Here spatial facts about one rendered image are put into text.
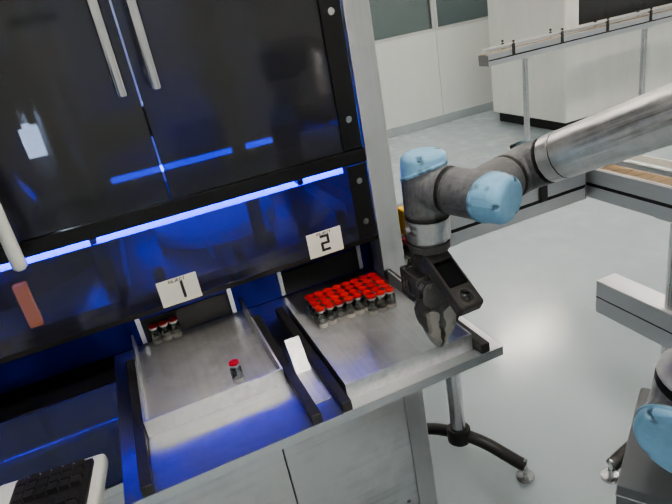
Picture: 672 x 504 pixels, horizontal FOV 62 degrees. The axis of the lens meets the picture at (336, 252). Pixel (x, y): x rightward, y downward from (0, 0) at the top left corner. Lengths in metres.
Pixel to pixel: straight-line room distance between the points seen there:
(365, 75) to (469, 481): 1.38
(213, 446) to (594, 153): 0.75
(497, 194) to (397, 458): 1.07
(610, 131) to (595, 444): 1.52
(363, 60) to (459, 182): 0.49
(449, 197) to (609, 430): 1.55
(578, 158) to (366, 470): 1.11
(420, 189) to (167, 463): 0.61
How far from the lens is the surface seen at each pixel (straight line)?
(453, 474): 2.09
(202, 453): 1.01
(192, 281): 1.24
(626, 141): 0.85
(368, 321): 1.22
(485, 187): 0.83
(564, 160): 0.89
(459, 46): 6.92
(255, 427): 1.02
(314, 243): 1.29
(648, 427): 0.83
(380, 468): 1.71
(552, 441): 2.21
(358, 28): 1.25
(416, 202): 0.90
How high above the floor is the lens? 1.52
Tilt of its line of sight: 24 degrees down
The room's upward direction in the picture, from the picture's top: 11 degrees counter-clockwise
